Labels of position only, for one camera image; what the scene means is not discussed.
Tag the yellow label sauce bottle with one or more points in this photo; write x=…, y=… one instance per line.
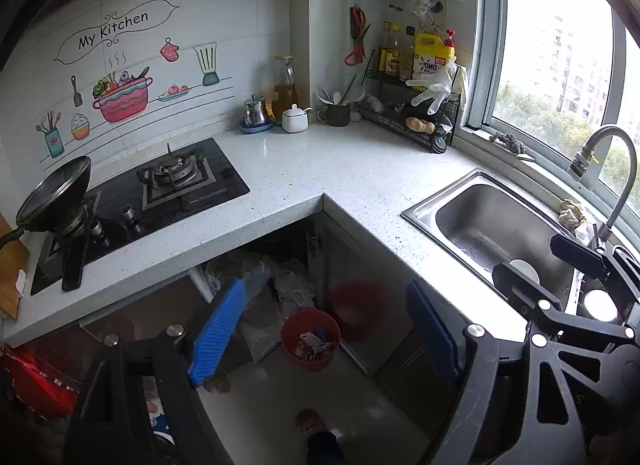
x=395, y=60

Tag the kitchen wall sticker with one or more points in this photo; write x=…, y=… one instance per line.
x=120, y=100

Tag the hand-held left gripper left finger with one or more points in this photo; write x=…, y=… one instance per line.
x=220, y=335

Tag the white sugar bowl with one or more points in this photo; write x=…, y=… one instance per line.
x=295, y=120

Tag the glass oil jar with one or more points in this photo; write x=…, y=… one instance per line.
x=284, y=90

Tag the white rubber glove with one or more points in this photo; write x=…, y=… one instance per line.
x=435, y=90

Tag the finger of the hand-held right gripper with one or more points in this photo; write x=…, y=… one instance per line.
x=525, y=287
x=575, y=255

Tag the black sink stopper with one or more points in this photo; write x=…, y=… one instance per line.
x=439, y=143

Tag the wooden cutting board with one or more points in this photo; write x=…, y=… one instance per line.
x=9, y=280

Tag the tan lumpy root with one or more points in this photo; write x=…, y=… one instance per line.
x=419, y=125

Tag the blue saucer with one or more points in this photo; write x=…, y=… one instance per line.
x=256, y=128

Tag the black glass gas stove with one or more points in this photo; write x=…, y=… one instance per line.
x=220, y=180

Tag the dark dish scrubber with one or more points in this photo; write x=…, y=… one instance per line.
x=507, y=141

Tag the pile of clear plastic bags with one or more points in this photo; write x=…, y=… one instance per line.
x=280, y=290

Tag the stainless steel sink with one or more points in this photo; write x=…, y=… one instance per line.
x=495, y=225

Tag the bundle of kitchen utensils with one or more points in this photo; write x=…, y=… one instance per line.
x=337, y=97

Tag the steel teapot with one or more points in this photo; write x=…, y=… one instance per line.
x=255, y=110

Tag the person's left shoe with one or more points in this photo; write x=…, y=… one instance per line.
x=310, y=422

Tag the person's blue jeans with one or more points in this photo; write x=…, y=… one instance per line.
x=325, y=450

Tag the dark sauce bottle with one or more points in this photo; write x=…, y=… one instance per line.
x=383, y=55

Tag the red trash bin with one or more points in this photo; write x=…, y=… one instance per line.
x=310, y=345

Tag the amber oil bottle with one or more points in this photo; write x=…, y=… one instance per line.
x=408, y=62

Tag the beige dish rag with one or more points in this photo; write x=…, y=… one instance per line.
x=570, y=212

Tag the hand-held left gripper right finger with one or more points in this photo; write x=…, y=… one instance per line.
x=432, y=335

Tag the silver stove knob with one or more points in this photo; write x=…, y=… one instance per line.
x=129, y=217
x=95, y=230

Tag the hanging clear plastic bag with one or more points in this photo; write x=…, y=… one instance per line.
x=425, y=1

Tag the dark utensil cup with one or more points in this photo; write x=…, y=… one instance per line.
x=340, y=115

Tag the curved steel faucet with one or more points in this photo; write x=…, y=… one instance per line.
x=622, y=175

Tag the metal base cabinet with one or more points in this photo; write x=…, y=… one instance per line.
x=380, y=295

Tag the yellow detergent bottle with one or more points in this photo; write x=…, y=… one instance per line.
x=432, y=57

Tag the black frying pan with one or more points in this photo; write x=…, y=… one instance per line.
x=55, y=195

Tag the red packaging bag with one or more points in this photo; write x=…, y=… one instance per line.
x=35, y=380

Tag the red kitchen scissors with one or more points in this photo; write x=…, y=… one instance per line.
x=357, y=30

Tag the window frame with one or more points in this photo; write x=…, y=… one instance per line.
x=482, y=45

